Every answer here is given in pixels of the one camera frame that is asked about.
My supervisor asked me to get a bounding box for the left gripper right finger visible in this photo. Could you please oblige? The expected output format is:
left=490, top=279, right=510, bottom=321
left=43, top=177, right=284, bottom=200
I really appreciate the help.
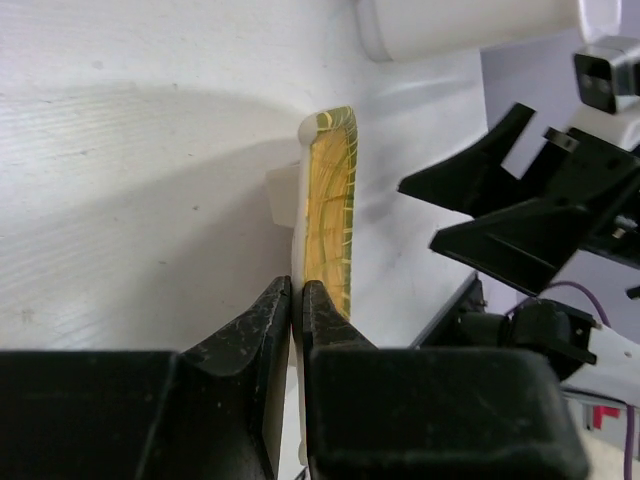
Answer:
left=301, top=279, right=591, bottom=480

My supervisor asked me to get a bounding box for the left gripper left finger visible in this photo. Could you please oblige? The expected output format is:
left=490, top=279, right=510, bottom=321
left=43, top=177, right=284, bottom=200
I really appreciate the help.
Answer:
left=1, top=276, right=291, bottom=479

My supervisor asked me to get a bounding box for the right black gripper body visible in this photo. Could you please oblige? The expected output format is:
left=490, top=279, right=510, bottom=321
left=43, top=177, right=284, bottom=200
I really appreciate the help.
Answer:
left=521, top=128, right=639, bottom=265

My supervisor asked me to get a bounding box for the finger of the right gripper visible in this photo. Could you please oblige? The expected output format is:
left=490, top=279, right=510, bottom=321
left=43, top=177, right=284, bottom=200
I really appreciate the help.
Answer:
left=398, top=103, right=535, bottom=215
left=430, top=199, right=592, bottom=295

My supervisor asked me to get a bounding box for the fan-shaped woven bamboo tray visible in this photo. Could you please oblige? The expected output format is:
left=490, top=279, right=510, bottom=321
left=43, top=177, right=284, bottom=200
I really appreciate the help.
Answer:
left=264, top=104, right=361, bottom=464

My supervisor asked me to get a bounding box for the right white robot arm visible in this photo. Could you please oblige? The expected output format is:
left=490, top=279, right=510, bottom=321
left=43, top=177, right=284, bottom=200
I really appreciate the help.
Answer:
left=398, top=104, right=639, bottom=405

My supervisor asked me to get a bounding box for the white plastic bin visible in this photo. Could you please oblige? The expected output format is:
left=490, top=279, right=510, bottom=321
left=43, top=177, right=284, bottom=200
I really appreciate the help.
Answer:
left=355, top=0, right=591, bottom=63

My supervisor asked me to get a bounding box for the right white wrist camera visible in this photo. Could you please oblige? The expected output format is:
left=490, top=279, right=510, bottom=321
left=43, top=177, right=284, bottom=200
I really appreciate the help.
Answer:
left=569, top=33, right=640, bottom=151

